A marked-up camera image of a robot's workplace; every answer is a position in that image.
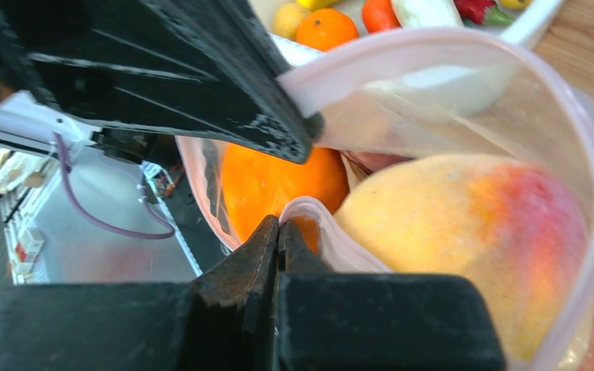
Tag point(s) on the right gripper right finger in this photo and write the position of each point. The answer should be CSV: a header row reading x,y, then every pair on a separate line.
x,y
337,321

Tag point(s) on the red chili pepper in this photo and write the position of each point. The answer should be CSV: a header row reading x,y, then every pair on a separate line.
x,y
483,12

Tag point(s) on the yellow lemon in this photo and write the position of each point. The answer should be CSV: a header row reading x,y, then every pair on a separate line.
x,y
314,5

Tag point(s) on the orange fruit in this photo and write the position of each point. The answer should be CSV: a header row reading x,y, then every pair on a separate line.
x,y
326,29
256,185

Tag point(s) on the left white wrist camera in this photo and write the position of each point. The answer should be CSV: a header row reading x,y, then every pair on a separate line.
x,y
28,125

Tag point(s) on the small yellow potato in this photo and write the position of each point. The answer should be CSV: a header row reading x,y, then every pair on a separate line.
x,y
287,20

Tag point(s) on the clear zip top bag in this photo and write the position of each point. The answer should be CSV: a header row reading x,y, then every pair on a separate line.
x,y
402,96

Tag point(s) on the carrot with green stem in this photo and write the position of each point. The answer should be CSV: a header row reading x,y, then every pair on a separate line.
x,y
378,16

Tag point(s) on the white plastic basket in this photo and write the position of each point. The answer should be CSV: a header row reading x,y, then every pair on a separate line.
x,y
527,30

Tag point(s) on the yellow mango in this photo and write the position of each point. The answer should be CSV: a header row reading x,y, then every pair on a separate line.
x,y
515,4

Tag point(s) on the yellow peach fruit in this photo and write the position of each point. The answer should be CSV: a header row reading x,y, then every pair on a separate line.
x,y
514,231

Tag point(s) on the white daikon radish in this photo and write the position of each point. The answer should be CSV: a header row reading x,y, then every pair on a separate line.
x,y
426,13

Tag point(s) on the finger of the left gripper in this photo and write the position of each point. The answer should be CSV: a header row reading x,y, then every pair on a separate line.
x,y
205,69

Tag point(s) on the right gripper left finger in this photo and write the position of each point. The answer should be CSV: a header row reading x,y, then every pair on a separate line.
x,y
221,320

